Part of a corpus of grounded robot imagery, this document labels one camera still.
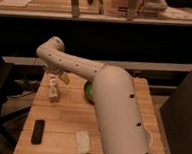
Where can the black remote control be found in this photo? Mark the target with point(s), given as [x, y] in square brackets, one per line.
[38, 129]

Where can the grey metal rail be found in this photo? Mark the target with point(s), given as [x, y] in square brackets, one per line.
[22, 61]

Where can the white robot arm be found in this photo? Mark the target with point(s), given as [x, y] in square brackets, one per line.
[119, 118]

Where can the green ceramic bowl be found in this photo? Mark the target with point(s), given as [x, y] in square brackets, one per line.
[88, 90]

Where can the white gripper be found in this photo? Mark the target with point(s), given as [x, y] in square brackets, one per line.
[52, 69]

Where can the white plastic bottle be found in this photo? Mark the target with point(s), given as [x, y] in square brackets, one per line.
[53, 89]

